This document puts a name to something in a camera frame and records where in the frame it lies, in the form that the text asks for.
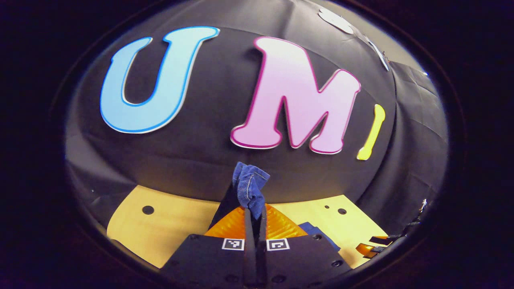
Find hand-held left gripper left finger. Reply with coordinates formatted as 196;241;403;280
160;181;257;286

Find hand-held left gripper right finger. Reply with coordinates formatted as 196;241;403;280
257;203;353;286

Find black backdrop cloth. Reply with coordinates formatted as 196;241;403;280
64;0;449;241

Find blue jeans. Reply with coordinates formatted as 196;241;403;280
232;162;341;251

